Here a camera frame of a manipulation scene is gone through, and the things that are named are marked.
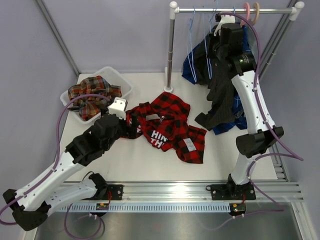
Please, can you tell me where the brown multicolour plaid shirt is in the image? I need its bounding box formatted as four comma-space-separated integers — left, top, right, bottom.
67, 75, 122, 122

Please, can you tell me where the light blue wire hanger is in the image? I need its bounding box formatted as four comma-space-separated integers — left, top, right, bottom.
187, 7, 197, 84

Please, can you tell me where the red black checked shirt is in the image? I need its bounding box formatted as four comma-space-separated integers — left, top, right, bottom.
126, 92, 207, 164

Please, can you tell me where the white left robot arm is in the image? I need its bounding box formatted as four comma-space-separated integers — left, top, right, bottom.
3, 113, 138, 231

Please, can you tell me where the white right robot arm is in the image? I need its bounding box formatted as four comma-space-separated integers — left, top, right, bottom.
206, 23, 284, 201

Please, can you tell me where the dark grey striped shirt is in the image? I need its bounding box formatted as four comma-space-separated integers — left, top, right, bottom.
193, 42, 235, 130

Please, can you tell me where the pink plastic hanger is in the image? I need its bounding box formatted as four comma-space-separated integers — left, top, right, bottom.
240, 2, 251, 27

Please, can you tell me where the beige wooden hanger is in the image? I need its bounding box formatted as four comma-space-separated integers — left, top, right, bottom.
250, 2, 260, 26

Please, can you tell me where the blue plaid shirt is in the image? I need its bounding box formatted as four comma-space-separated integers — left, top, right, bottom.
182, 23, 251, 135

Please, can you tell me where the metal clothes rack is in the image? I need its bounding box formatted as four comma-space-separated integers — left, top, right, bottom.
164, 0, 305, 93

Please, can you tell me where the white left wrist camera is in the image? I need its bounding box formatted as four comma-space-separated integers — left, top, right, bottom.
108, 97, 128, 120

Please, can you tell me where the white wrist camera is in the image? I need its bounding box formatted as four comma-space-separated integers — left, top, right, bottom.
108, 97, 128, 120
213, 14, 240, 37

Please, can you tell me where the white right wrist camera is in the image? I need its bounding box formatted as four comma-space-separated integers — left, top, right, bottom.
213, 14, 240, 37

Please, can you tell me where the aluminium mounting rail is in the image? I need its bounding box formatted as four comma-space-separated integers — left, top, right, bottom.
59, 180, 305, 203

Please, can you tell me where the white slotted cable duct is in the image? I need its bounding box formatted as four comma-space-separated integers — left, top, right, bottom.
69, 202, 231, 213

